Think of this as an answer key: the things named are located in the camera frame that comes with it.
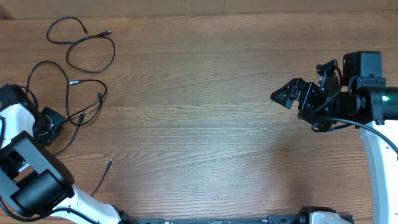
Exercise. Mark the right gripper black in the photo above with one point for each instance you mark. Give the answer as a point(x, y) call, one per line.
point(290, 90)

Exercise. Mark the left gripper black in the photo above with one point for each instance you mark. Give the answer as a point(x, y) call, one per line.
point(56, 119)

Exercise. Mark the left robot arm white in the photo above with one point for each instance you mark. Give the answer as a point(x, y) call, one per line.
point(34, 183)

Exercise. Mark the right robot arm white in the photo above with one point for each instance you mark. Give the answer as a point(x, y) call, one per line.
point(354, 94)

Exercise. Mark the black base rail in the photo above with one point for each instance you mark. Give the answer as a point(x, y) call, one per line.
point(271, 219)

